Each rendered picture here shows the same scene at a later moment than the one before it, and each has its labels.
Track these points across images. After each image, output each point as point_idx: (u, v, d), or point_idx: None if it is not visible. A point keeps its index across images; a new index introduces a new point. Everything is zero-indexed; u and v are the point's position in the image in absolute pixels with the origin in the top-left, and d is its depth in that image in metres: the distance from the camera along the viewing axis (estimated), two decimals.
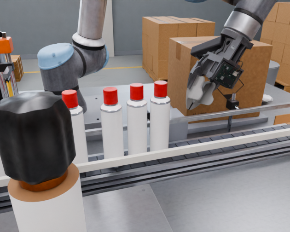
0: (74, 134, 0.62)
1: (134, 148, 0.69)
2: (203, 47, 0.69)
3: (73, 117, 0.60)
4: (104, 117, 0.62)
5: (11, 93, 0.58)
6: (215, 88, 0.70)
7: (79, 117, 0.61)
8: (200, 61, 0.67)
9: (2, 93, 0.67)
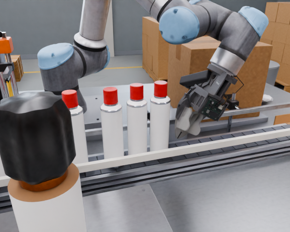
0: (74, 134, 0.62)
1: (134, 148, 0.69)
2: (191, 78, 0.72)
3: (73, 117, 0.60)
4: (104, 117, 0.62)
5: (11, 93, 0.58)
6: (202, 118, 0.73)
7: (79, 117, 0.61)
8: (188, 93, 0.70)
9: (2, 93, 0.67)
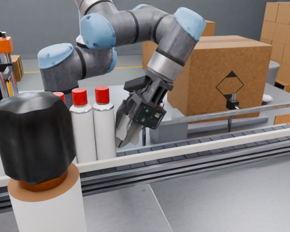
0: None
1: (81, 156, 0.66)
2: (132, 84, 0.68)
3: None
4: None
5: (11, 93, 0.58)
6: None
7: None
8: (127, 100, 0.66)
9: (2, 93, 0.67)
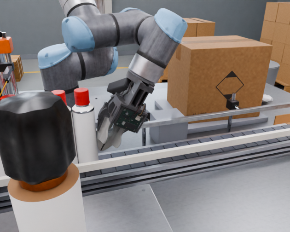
0: None
1: None
2: (114, 86, 0.67)
3: None
4: None
5: (2, 92, 0.57)
6: None
7: None
8: (109, 102, 0.65)
9: (2, 93, 0.67)
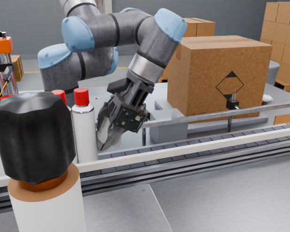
0: None
1: None
2: (114, 86, 0.67)
3: None
4: None
5: (2, 92, 0.57)
6: None
7: None
8: (109, 102, 0.65)
9: (2, 93, 0.67)
